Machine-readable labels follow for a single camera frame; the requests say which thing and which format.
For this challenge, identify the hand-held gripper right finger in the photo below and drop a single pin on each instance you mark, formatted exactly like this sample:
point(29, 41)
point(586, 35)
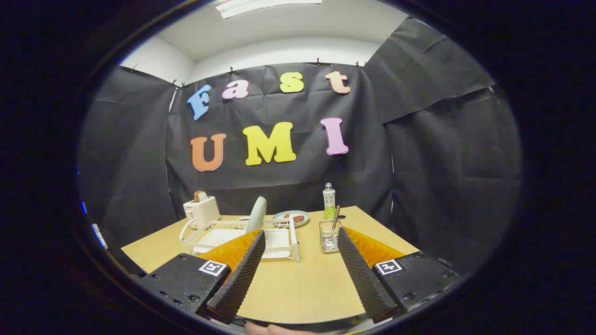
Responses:
point(363, 279)

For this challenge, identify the green drink bottle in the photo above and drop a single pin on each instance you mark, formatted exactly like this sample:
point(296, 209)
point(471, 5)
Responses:
point(329, 202)

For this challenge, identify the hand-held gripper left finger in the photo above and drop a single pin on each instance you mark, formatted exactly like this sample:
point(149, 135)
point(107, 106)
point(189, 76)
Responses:
point(240, 279)

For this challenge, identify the white toaster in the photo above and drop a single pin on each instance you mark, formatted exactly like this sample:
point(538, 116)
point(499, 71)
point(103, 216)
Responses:
point(205, 212)

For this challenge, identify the large pale green plate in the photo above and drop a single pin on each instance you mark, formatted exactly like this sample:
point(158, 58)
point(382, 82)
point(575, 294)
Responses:
point(257, 214)

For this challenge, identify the clear cutlery basket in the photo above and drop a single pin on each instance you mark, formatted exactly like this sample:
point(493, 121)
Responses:
point(326, 242)

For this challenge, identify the small pale green dish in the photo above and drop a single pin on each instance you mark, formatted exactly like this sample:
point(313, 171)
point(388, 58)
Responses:
point(278, 215)

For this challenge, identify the black backdrop cloth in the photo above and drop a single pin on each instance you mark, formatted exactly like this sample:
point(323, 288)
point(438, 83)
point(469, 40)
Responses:
point(302, 177)

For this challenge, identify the toast bread slice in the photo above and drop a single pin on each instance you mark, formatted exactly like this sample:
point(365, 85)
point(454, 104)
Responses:
point(200, 196)

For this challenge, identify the ceiling light panel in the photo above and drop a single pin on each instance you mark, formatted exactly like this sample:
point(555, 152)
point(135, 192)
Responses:
point(265, 6)

